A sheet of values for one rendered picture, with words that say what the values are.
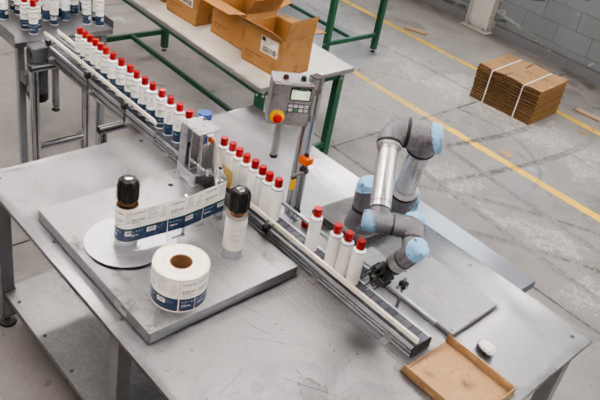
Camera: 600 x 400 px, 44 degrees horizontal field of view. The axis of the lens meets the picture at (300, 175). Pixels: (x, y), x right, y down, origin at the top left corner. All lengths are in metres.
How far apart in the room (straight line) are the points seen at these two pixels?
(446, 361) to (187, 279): 0.97
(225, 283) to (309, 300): 0.33
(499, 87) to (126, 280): 4.66
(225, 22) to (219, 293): 2.59
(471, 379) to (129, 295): 1.23
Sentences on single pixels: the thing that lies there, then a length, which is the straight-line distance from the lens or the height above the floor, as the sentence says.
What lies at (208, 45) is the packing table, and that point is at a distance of 4.85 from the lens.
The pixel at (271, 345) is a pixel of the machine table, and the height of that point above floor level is 0.83.
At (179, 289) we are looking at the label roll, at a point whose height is 0.98.
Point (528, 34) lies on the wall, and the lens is 8.43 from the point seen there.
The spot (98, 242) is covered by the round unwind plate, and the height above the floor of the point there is 0.89.
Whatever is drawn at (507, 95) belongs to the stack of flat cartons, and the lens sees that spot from 6.72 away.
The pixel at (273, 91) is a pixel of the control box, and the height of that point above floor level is 1.43.
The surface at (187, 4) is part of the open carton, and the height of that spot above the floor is 0.89.
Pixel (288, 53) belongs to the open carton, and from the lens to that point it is 4.49.
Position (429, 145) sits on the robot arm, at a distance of 2.76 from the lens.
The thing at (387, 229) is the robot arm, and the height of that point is 1.23.
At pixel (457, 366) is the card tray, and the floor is 0.83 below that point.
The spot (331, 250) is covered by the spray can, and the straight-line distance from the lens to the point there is 2.82.
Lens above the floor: 2.68
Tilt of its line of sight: 32 degrees down
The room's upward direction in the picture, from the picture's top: 11 degrees clockwise
